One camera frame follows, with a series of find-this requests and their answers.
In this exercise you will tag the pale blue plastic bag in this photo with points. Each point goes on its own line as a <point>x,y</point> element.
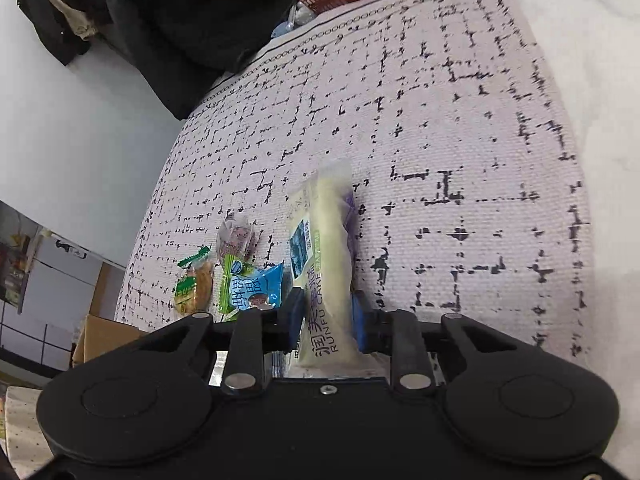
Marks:
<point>295,20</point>

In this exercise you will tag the green round biscuit packet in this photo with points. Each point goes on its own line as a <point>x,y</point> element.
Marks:
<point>192,285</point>

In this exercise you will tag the hanging dark clothes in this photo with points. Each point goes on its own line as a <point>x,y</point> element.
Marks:
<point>55,10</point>

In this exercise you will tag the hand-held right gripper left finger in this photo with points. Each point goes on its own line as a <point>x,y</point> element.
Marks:
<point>295,320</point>

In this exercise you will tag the white kitchen cabinet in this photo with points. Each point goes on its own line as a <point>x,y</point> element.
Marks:
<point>60,280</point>

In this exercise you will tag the brown cardboard box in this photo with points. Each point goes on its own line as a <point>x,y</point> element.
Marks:
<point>100,340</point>

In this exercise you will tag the blue and white snack packet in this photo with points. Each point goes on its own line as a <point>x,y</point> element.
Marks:
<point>260,290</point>

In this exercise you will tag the long white cake packet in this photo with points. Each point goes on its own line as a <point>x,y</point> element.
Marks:
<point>330,260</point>

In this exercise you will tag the black jacket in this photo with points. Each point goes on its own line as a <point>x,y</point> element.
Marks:
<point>200,20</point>

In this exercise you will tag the white bed sheet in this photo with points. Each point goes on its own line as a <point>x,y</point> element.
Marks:
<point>600,60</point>

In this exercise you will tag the green edged clear snack packet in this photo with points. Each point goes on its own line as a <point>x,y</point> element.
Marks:
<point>230,285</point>

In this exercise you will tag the cream dotted cloth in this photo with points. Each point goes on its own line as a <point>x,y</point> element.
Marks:
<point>22,425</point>

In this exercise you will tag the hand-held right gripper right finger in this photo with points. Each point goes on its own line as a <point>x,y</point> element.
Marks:
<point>360,325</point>

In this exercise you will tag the purple snack packet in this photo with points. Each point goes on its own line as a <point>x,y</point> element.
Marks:
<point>235,237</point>

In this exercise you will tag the white black patterned blanket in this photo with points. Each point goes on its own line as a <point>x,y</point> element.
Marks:
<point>450,110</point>

